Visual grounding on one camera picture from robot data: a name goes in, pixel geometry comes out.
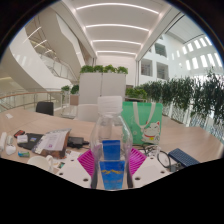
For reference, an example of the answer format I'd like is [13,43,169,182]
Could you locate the small white charger block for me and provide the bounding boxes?
[6,134,14,147]

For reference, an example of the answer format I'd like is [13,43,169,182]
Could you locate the small teal box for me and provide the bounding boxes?
[17,150,31,158]

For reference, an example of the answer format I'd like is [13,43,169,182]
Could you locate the white cabinet with plants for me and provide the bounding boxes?
[78,64,129,106]

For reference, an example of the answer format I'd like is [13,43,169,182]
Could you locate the low planter with shrubs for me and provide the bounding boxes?
[125,86,148,103]

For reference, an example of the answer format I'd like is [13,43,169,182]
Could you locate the red and black phone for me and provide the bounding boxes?
[13,129,26,139]

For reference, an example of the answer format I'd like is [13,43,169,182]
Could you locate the small white box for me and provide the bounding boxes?
[16,134,29,144]

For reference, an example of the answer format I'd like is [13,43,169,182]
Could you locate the black office chair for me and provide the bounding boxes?
[35,101,55,117]

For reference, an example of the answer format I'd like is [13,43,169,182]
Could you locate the glass railing with handrail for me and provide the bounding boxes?
[0,88,64,113]

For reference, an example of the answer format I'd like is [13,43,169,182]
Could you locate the black power adapter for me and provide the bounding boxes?
[67,135,85,149]

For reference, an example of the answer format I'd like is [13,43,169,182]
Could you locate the white printed booklet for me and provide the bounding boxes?
[33,129,72,159]

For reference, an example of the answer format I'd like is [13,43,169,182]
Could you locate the green hedge row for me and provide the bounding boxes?
[141,68,224,126]

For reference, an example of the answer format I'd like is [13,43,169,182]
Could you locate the colourful sticker sheet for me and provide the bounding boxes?
[56,149,81,169]

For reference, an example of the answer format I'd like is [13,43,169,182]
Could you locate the tangled black cables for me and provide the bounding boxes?
[141,143,173,169]

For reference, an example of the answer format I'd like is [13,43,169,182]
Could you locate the white computer mouse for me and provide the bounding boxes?
[4,145,17,156]

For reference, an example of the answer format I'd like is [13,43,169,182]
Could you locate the ceiling light strips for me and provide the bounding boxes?
[74,2,161,57]

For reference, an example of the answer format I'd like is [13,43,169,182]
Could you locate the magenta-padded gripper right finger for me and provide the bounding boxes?
[125,146,170,190]

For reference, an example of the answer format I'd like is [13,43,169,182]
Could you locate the white power strip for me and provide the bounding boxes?
[0,131,8,152]

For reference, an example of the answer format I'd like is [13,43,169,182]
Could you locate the black tablet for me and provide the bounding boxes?
[17,132,44,151]

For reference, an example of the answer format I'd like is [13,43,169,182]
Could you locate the green cat-print tote bag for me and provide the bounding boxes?
[120,101,164,146]

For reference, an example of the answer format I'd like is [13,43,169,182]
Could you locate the small potted plant stand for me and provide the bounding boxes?
[60,84,80,106]

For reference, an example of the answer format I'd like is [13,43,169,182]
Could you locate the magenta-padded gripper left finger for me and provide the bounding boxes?
[56,148,100,190]

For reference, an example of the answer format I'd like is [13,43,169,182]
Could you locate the clear blue-label water bottle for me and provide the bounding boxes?
[89,95,134,191]

